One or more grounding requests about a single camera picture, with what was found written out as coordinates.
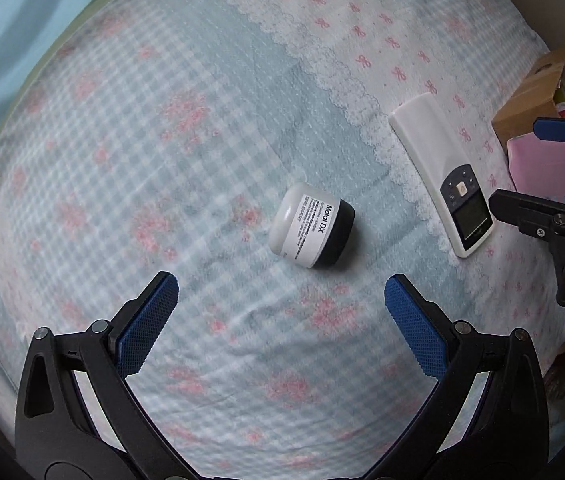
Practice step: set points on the white jar with black lid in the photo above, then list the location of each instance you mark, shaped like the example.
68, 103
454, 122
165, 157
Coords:
307, 225

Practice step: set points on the green mattress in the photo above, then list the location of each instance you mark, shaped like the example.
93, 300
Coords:
57, 35

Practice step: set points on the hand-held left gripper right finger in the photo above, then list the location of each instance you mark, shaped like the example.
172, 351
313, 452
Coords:
415, 325

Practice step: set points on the checked floral bed sheet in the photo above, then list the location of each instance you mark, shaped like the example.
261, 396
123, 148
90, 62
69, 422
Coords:
162, 160

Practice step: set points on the white remote control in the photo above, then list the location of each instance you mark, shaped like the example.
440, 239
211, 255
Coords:
427, 145

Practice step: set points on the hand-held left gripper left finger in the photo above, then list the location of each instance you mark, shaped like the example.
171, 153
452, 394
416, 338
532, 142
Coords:
147, 325

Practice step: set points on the paper-wrapped cardboard box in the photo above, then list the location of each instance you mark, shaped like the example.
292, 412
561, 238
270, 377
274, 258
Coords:
527, 105

